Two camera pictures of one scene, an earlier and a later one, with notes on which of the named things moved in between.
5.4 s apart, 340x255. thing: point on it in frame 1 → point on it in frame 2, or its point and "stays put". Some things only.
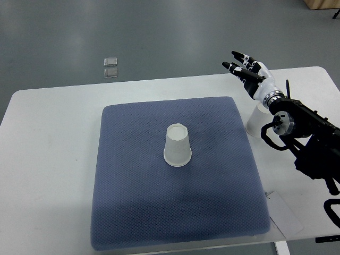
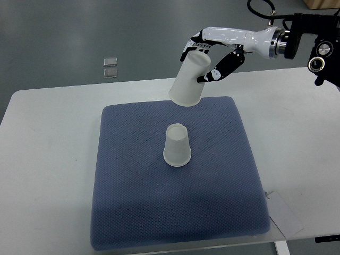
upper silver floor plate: (110, 61) stays put
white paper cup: (259, 116) → (186, 90)
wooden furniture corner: (322, 4) stays put
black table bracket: (328, 238) stays put
